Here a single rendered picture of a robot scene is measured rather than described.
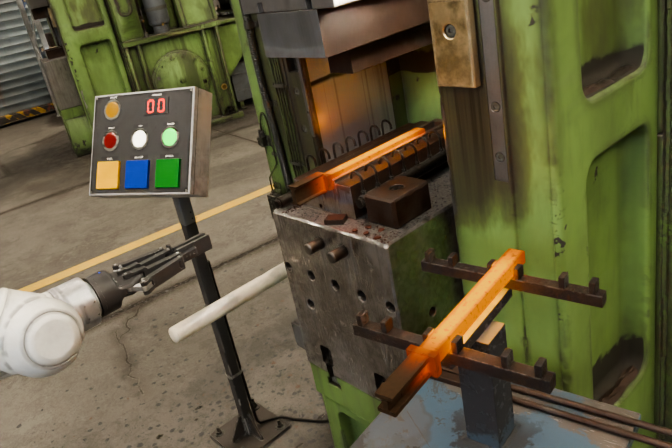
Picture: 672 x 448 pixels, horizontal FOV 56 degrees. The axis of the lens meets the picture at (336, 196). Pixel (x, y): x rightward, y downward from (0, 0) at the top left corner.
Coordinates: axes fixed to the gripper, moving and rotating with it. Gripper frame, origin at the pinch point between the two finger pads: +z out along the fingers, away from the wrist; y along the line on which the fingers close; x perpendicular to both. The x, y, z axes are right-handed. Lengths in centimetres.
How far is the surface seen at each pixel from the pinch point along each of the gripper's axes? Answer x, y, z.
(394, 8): 33, 7, 57
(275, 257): -100, -153, 111
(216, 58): -39, -435, 274
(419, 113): -1, -14, 83
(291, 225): -10.6, -8.8, 29.1
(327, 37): 31.1, 7.4, 36.5
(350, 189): -1.1, 7.4, 35.1
